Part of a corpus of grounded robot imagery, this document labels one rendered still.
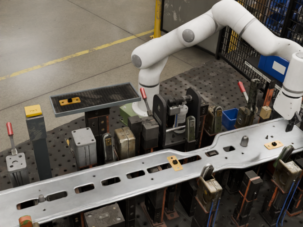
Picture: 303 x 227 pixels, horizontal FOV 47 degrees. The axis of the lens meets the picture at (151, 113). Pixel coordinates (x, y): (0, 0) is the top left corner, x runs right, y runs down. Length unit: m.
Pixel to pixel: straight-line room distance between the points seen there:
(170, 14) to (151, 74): 2.74
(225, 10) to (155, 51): 0.45
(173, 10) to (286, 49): 3.14
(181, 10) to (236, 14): 3.01
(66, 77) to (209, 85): 1.91
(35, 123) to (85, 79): 2.48
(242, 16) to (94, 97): 0.68
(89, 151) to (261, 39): 0.79
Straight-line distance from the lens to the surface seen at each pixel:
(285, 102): 1.49
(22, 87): 3.89
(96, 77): 3.94
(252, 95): 1.67
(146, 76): 1.89
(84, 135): 1.40
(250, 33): 1.43
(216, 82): 2.60
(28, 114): 1.47
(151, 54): 1.75
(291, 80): 1.43
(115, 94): 1.54
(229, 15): 1.45
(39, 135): 1.53
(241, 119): 1.76
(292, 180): 1.52
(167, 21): 4.65
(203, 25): 1.53
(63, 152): 1.95
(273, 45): 1.43
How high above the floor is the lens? 2.01
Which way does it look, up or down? 36 degrees down
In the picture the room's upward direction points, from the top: 3 degrees clockwise
